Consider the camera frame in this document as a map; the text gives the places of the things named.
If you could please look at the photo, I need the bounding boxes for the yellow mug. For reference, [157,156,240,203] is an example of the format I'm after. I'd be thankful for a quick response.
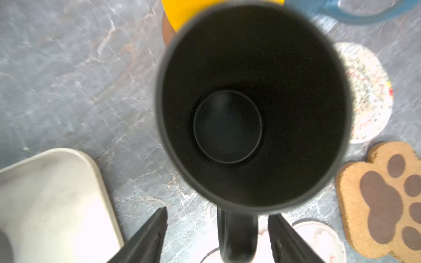
[162,1,285,33]

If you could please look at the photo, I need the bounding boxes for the cream woven round coaster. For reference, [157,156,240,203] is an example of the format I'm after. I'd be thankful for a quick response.
[334,42,394,144]

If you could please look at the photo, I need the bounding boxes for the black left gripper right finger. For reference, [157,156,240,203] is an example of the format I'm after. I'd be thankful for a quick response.
[268,215,324,263]

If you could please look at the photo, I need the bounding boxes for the blue floral mug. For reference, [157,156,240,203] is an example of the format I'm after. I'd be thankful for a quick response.
[284,0,421,26]

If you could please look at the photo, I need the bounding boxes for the dark brown round coaster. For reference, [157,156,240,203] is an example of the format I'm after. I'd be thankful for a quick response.
[162,12,177,48]

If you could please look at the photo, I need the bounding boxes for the brown paw shaped coaster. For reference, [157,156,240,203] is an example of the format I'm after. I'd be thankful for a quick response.
[335,141,421,263]

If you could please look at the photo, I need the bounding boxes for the black mug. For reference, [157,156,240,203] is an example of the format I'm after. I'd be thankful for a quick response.
[155,1,354,263]

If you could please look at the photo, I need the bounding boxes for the pink flower shaped coaster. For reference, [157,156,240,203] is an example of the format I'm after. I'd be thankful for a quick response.
[202,211,346,263]

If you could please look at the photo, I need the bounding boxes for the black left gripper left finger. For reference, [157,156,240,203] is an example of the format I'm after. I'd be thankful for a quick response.
[108,207,168,263]

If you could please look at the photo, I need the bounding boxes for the beige plastic tray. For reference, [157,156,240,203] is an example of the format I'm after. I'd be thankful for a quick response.
[1,148,124,263]

